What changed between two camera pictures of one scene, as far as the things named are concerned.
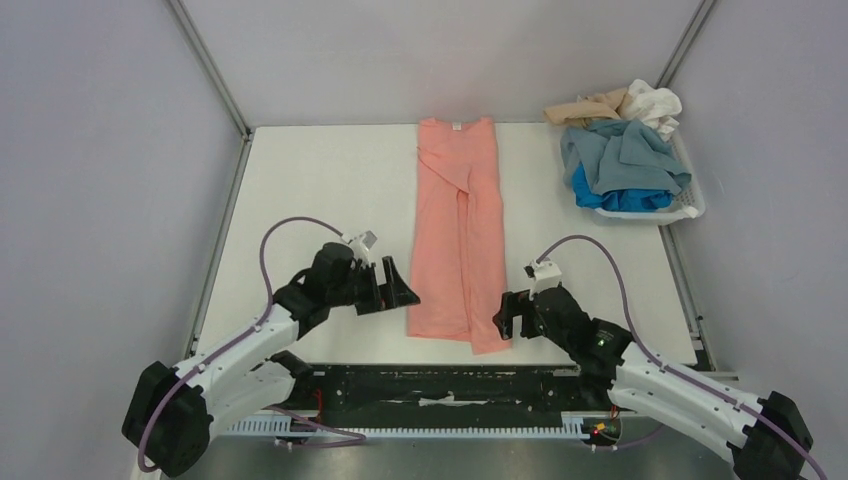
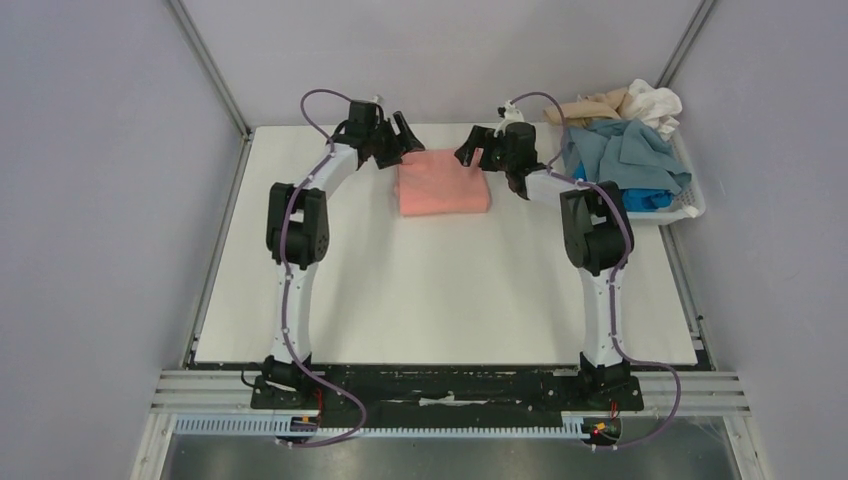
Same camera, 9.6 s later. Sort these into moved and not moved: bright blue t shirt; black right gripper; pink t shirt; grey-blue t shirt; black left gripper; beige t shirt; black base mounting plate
Moved: black left gripper; black right gripper; pink t shirt
Not moved: grey-blue t shirt; black base mounting plate; beige t shirt; bright blue t shirt
